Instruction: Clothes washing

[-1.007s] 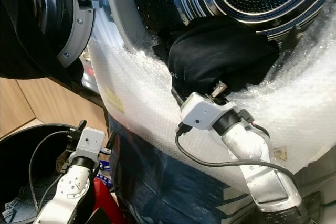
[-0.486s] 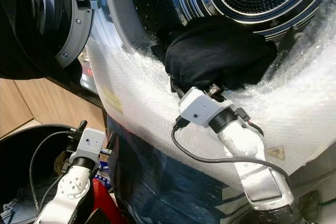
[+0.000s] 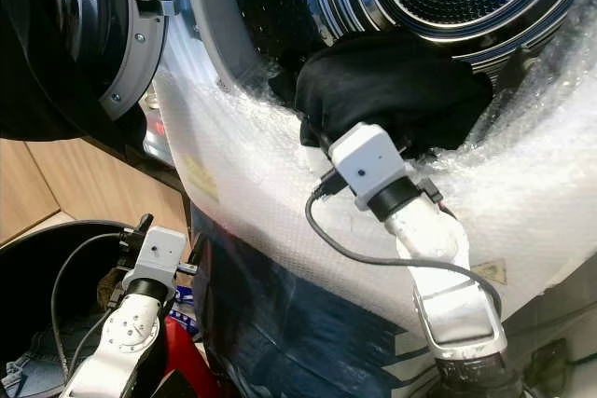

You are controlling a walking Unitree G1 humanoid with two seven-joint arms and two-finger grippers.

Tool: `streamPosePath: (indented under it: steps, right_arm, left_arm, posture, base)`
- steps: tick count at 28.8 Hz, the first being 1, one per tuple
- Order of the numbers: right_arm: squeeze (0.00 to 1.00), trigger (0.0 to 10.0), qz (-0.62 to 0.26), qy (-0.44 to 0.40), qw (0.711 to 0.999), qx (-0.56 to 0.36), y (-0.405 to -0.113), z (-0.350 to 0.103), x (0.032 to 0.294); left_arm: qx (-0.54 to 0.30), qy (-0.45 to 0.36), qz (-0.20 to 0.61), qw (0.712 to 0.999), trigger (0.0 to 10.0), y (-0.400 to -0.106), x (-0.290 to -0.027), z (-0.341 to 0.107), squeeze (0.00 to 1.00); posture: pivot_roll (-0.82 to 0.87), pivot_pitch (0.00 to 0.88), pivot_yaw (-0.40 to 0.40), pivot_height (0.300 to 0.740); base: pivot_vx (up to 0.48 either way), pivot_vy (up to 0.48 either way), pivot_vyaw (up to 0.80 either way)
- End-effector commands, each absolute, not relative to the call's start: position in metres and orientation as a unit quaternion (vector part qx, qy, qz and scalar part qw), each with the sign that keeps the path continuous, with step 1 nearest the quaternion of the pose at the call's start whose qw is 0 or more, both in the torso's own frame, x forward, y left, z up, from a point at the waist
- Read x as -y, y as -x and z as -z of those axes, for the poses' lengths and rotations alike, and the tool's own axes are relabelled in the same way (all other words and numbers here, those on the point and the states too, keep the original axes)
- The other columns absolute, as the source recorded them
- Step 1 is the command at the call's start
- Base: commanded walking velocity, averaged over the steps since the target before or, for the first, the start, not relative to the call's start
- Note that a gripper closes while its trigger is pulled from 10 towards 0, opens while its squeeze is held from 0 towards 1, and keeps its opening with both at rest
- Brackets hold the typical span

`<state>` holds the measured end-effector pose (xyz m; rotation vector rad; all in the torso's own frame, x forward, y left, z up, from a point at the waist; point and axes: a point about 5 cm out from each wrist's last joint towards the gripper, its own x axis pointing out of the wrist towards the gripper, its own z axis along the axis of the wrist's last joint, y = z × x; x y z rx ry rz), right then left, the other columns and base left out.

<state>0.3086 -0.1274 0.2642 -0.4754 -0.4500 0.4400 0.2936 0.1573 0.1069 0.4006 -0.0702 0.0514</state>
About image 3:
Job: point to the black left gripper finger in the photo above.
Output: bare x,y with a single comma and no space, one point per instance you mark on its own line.
146,222

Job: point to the black garment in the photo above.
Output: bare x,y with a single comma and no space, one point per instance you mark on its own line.
392,86

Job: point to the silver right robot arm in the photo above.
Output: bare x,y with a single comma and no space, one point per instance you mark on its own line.
448,277

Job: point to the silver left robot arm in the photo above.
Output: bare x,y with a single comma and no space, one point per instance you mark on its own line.
126,342

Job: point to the dark blue washing machine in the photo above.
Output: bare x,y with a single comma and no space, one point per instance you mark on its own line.
289,342

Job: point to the khaki crumpled garment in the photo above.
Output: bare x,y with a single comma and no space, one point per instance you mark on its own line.
112,288

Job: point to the yellow rectangular warning label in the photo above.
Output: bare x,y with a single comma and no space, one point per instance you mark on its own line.
201,177

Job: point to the dark crumpled clothing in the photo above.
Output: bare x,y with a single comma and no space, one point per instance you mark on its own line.
284,81

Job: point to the blue white printed package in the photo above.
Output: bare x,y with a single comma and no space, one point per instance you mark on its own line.
187,309

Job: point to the clear bubble wrap sheet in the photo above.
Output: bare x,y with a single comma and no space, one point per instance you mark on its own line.
261,202

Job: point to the light wood cabinet panel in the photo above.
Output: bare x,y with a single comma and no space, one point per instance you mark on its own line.
65,184

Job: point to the black round laundry bucket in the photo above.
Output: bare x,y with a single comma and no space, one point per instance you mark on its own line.
28,295

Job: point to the red plastic stool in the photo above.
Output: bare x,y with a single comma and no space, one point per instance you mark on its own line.
191,356

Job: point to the blue denim jeans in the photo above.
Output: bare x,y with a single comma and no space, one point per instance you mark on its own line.
23,377

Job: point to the grey rubber door gasket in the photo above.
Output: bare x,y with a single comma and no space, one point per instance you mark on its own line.
205,16

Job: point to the round washer door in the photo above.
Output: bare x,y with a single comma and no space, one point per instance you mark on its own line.
140,34

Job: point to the small black box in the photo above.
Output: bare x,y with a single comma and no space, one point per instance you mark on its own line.
548,361

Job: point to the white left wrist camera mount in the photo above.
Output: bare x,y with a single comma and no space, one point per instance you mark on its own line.
160,253

